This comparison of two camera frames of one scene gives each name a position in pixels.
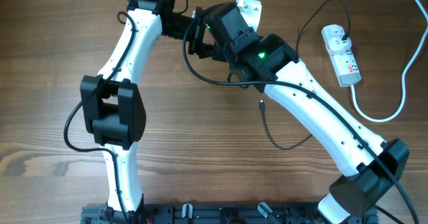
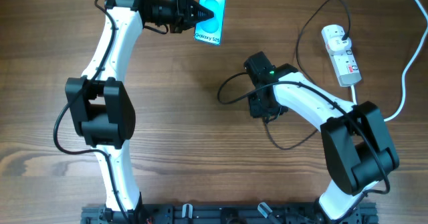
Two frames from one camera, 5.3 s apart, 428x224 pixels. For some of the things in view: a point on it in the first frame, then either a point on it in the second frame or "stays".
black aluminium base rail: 217,213 stays
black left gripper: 197,37 → 184,19
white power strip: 346,67 stays
